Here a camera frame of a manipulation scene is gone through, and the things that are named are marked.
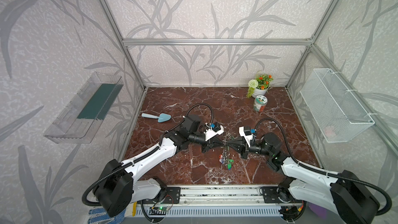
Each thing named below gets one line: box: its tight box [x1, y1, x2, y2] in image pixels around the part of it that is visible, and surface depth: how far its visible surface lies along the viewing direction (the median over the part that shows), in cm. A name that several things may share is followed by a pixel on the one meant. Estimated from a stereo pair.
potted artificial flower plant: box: [246, 73, 274, 98], surface depth 107 cm
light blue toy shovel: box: [141, 113, 172, 123], surface depth 104 cm
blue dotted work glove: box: [87, 207, 127, 224], surface depth 69 cm
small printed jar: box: [253, 94, 268, 113], surface depth 104 cm
